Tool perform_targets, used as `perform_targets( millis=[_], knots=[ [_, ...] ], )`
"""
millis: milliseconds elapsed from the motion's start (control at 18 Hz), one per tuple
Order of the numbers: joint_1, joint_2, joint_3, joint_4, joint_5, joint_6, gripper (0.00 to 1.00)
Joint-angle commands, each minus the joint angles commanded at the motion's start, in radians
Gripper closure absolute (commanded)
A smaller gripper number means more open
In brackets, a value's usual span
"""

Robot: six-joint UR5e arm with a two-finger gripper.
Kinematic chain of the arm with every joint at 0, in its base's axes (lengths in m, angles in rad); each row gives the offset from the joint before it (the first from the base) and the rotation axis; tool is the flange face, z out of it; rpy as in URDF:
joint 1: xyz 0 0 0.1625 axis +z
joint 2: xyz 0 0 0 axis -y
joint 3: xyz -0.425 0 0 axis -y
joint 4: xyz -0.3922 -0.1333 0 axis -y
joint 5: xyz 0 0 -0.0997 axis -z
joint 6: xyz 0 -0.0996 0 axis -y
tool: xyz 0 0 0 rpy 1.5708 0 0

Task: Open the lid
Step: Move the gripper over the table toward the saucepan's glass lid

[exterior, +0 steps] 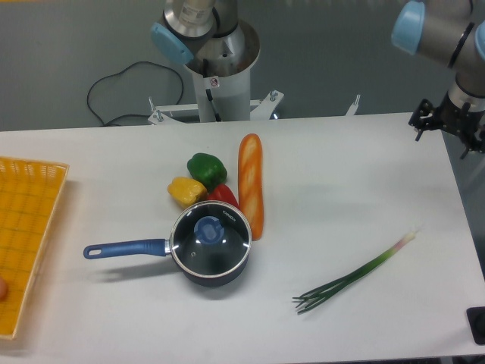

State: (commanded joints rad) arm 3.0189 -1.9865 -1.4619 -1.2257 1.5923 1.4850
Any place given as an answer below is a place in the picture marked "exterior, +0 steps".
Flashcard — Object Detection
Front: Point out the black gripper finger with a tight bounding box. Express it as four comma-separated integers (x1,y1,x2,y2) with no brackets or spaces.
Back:
460,128,484,159
408,99,440,141

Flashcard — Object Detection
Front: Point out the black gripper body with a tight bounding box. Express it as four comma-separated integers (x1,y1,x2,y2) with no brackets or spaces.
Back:
437,90,484,141

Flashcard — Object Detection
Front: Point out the glass lid blue knob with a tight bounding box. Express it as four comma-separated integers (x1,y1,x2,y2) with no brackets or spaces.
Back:
170,201,252,279

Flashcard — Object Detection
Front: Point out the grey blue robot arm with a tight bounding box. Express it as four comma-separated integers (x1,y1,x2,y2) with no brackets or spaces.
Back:
151,1,484,152

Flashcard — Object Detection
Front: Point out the black device at table corner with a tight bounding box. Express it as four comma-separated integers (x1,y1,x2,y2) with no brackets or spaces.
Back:
466,306,485,345

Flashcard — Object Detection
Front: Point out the orange baguette bread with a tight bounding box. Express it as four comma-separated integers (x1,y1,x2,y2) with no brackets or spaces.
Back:
238,133,264,240

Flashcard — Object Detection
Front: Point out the green spring onion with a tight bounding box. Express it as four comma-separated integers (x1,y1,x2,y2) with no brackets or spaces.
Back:
292,225,422,315

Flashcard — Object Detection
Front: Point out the red bell pepper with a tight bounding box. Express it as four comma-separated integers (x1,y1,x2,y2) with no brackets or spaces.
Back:
207,184,239,209

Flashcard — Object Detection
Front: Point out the green bell pepper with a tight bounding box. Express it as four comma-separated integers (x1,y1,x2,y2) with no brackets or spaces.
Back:
186,152,227,192

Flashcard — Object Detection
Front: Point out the yellow bell pepper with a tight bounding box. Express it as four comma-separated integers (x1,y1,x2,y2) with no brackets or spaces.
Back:
167,177,208,209

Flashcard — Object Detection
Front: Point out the yellow woven basket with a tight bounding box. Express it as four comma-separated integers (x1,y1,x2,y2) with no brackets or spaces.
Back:
1,156,69,340

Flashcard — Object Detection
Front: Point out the blue saucepan with handle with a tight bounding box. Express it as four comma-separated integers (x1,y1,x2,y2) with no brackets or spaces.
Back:
83,200,253,287

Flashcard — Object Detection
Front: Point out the black floor cable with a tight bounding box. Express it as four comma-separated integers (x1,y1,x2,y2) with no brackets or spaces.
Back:
86,61,185,127

